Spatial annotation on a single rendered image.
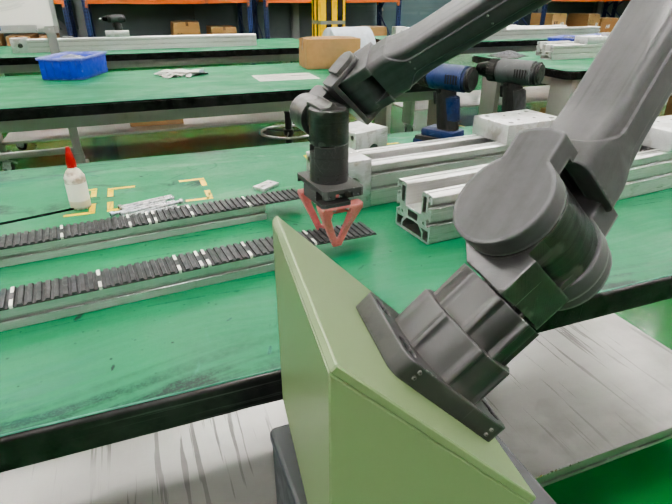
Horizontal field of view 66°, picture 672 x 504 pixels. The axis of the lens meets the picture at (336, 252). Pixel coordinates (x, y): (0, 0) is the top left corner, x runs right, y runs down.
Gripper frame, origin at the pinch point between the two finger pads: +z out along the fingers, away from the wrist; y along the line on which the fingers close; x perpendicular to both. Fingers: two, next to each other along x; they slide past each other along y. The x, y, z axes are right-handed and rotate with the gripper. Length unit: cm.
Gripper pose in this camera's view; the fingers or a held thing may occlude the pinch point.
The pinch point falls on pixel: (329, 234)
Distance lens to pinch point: 81.0
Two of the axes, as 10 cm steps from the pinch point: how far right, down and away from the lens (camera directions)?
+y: -4.4, -4.0, 8.0
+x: -9.0, 2.0, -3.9
